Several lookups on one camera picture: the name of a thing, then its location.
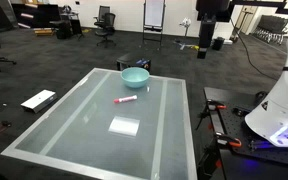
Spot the teal bowl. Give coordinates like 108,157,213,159
120,66,151,89

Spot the flat white box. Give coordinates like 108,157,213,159
20,89,58,114

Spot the dark wall shelf unit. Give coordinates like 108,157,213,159
12,3,62,30

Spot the black trash bin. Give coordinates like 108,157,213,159
211,36,226,52

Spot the red and white marker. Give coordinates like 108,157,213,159
113,94,139,104

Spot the black round knob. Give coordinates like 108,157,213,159
254,90,269,103

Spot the row of stacked black chairs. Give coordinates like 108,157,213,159
252,14,288,46

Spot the white paper square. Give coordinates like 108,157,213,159
108,115,141,137

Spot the black mesh office chair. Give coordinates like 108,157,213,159
94,12,117,48
93,5,112,28

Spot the black floor cable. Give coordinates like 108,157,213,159
229,18,280,82

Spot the whiteboard easel stand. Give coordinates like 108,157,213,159
142,0,167,51

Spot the orange-handled black clamp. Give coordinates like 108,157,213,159
195,99,227,131
197,131,243,178

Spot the black perforated breadboard base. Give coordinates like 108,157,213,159
203,87,288,180

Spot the black overhead mounted camera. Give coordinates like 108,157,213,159
195,0,232,60

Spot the black box with blue item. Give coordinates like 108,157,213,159
116,52,152,73

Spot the white device on floor stand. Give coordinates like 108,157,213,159
174,17,194,51

